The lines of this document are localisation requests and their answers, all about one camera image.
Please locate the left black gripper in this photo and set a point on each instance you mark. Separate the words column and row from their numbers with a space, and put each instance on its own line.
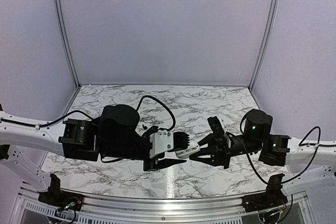
column 155, row 166

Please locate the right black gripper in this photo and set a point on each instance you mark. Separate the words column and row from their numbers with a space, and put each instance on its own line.
column 221, row 151

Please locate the white earbud charging case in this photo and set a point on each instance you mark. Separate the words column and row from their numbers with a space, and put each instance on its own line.
column 186, row 153

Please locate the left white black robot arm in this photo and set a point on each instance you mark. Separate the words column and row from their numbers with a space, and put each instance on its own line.
column 112, row 134

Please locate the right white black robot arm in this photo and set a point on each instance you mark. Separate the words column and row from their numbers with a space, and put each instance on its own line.
column 318, row 157

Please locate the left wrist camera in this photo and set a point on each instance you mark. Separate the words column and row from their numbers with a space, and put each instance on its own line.
column 166, row 141

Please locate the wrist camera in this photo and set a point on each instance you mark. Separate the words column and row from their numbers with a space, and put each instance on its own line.
column 166, row 141
column 217, row 128

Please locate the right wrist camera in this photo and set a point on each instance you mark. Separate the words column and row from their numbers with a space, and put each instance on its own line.
column 217, row 128

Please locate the aluminium front rail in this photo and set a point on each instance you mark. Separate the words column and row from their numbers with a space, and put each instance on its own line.
column 107, row 209

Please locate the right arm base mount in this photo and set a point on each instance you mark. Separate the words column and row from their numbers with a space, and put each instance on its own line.
column 271, row 197

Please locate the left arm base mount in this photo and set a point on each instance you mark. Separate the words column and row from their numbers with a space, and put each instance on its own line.
column 57, row 197

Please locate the right corner aluminium post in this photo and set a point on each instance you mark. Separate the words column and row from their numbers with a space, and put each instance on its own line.
column 264, row 43

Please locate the corner aluminium post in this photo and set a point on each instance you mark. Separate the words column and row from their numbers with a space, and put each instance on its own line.
column 264, row 43
column 66, row 43

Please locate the left corner aluminium post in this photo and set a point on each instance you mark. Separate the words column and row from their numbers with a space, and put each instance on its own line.
column 66, row 43

